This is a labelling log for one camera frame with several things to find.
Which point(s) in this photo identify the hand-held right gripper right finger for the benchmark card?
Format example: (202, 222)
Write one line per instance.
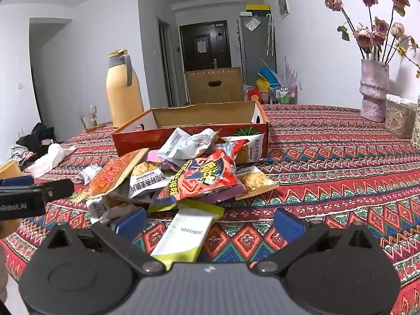
(288, 224)

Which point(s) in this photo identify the dried roses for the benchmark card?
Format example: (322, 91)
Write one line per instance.
(364, 36)

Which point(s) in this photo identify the glass cup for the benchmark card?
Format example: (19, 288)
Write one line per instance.
(89, 121)

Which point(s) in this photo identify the crumpled clothes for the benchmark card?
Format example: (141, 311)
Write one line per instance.
(19, 154)

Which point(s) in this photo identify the woven pattern jar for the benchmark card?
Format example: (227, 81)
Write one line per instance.
(400, 118)

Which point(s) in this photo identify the blue bag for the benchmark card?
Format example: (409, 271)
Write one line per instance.
(265, 73)

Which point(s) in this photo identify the paper sheet on refrigerator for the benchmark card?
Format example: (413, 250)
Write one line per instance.
(252, 24)

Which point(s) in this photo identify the paper sheet on door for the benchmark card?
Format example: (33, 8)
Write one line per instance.
(201, 46)

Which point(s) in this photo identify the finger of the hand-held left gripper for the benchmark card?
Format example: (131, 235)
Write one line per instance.
(55, 188)
(16, 181)

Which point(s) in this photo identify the small white snack packet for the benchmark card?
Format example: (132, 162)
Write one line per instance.
(88, 174)

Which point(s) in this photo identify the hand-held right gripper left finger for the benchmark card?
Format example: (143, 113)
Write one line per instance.
(129, 223)

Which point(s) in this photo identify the small brown cardboard box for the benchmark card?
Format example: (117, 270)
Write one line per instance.
(10, 169)

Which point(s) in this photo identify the pile of snack packets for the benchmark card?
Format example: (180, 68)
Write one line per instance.
(187, 146)

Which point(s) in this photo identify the red snack packet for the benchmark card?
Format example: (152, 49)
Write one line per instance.
(206, 174)

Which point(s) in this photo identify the white green snack packet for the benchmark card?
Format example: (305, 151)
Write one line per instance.
(183, 236)

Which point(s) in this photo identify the yellow bag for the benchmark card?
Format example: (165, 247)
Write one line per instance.
(262, 83)

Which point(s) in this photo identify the orange cardboard box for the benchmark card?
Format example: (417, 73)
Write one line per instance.
(197, 113)

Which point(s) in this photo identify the dark entrance door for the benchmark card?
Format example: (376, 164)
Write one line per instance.
(190, 46)

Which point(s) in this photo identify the yellow box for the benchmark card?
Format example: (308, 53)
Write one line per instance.
(257, 10)

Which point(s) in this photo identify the pink vase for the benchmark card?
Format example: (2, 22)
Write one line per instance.
(374, 92)

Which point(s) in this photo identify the grey interior door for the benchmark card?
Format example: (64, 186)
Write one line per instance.
(164, 65)

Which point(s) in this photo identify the orange snack packet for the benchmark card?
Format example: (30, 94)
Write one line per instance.
(108, 177)

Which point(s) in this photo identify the folded umbrella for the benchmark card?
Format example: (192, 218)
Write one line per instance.
(270, 36)

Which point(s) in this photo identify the grey refrigerator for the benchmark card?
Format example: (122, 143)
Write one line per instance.
(256, 52)

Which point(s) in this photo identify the yellow thermos jug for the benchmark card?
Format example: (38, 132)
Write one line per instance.
(123, 95)

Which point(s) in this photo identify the red bag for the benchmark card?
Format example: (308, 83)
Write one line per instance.
(256, 95)

